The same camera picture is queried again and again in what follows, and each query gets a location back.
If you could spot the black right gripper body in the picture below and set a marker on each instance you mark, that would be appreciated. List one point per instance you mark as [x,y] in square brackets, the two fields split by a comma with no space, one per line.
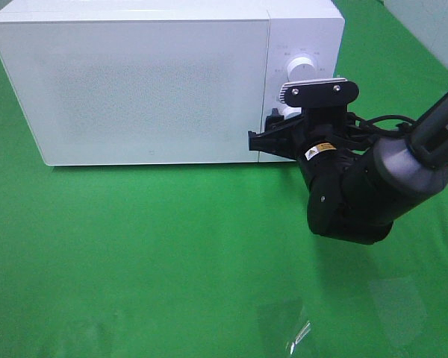
[317,135]

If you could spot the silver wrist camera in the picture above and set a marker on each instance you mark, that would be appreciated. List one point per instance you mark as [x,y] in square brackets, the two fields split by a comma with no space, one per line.
[319,93]

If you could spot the white microwave door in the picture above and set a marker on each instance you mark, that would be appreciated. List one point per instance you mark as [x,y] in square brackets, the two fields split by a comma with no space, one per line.
[114,93]

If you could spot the green table cloth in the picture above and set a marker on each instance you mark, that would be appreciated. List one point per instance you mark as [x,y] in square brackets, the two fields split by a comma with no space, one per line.
[173,261]

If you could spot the clear tape patch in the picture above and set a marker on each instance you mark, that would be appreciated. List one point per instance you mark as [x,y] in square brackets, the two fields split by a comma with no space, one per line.
[400,309]
[286,330]

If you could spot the clear tape patch centre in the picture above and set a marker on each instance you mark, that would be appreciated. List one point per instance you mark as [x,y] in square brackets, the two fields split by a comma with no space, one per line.
[286,330]

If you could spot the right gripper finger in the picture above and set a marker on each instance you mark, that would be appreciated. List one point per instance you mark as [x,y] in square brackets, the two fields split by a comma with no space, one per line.
[277,140]
[273,119]

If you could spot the white microwave oven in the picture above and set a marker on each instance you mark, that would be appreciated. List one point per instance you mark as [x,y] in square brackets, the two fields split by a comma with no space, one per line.
[295,28]

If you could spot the clear tape patch right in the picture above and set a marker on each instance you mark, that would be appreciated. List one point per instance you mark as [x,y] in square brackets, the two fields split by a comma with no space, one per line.
[400,309]

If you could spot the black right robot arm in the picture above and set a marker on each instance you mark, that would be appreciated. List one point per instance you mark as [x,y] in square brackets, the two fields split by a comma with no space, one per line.
[360,177]

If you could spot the white microwave knob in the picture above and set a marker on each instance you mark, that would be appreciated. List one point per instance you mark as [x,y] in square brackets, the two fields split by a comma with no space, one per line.
[301,68]
[290,112]

